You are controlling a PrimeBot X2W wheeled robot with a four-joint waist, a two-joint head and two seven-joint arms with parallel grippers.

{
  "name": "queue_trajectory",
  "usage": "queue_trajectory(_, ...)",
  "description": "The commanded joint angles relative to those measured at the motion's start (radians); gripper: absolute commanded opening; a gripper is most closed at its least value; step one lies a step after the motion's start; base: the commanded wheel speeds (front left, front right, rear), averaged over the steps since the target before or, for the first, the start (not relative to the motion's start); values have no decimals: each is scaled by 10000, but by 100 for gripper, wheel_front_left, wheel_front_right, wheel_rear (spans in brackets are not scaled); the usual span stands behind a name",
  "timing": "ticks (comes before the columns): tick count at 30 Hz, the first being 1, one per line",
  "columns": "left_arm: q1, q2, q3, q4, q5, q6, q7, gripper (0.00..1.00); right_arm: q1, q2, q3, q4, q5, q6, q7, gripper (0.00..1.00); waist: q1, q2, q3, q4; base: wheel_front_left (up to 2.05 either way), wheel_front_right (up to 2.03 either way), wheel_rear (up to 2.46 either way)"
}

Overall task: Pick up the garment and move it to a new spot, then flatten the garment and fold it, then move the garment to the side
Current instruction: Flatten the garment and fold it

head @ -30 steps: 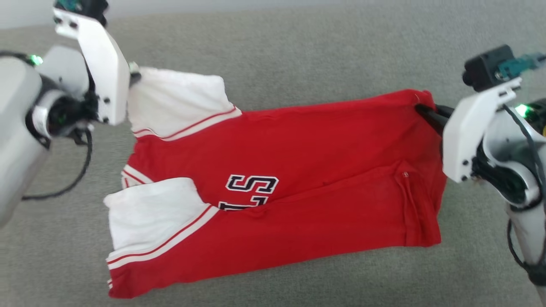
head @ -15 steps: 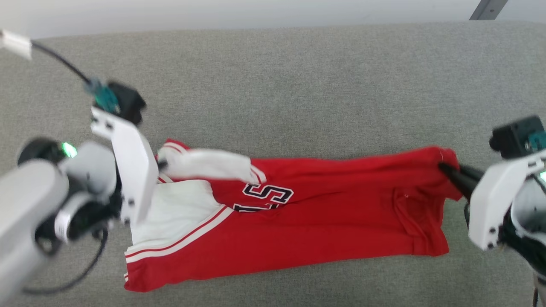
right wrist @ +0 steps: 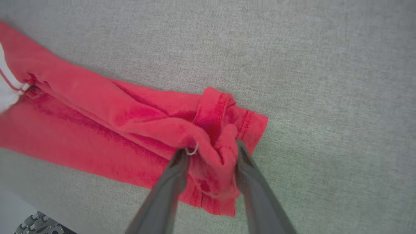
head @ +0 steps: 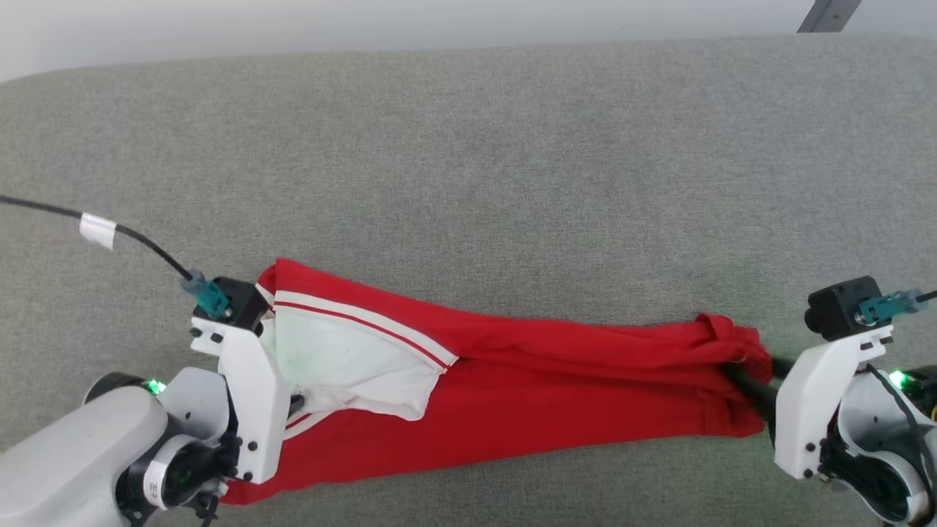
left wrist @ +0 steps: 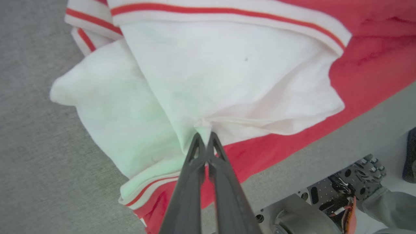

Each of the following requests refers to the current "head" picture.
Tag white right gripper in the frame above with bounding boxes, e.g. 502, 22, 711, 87
724, 324, 896, 481

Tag thin dark right arm cable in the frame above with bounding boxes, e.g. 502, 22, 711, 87
867, 364, 937, 478

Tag grey metal post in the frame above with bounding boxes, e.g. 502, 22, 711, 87
796, 0, 863, 34

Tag red and white garment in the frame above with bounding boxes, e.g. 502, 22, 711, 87
220, 258, 775, 506

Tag black left cable, teal plug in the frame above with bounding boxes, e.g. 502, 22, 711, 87
0, 194, 230, 320

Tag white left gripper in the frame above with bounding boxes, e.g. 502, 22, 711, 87
190, 316, 307, 485

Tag black right cable, teal plug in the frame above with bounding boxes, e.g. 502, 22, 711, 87
856, 288, 937, 326

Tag grey fabric sofa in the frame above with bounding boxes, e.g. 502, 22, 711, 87
0, 33, 937, 527

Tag black cable, teal plug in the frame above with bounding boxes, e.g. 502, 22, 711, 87
856, 288, 937, 326
0, 194, 230, 320

